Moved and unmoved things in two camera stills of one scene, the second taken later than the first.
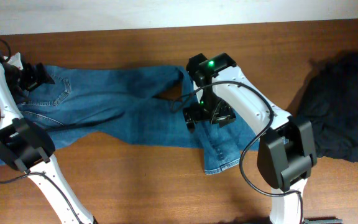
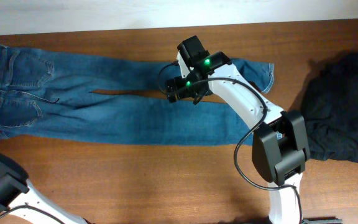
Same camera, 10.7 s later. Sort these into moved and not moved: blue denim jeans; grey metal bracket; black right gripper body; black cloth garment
Moved: black right gripper body; blue denim jeans
Not moved: black cloth garment; grey metal bracket
